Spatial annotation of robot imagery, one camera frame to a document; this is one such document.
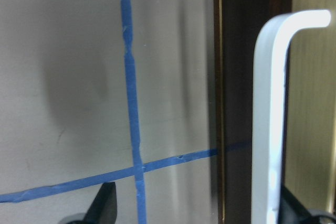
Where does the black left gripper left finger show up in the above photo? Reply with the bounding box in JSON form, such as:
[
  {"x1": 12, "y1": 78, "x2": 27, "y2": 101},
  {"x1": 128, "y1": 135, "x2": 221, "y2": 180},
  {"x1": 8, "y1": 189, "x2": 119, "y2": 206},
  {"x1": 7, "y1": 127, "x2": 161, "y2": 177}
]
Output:
[{"x1": 59, "y1": 181, "x2": 118, "y2": 224}]

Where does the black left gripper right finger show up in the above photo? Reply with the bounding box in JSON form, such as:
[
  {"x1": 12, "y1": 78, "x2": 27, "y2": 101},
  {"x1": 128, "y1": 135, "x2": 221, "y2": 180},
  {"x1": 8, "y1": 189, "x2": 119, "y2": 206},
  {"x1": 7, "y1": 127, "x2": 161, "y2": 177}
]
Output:
[{"x1": 278, "y1": 185, "x2": 335, "y2": 224}]

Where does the white drawer handle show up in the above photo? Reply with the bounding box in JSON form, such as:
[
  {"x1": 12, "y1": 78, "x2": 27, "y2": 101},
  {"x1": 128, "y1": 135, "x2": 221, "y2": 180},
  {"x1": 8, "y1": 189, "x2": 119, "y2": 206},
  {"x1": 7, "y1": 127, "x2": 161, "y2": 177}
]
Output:
[{"x1": 251, "y1": 9, "x2": 331, "y2": 223}]

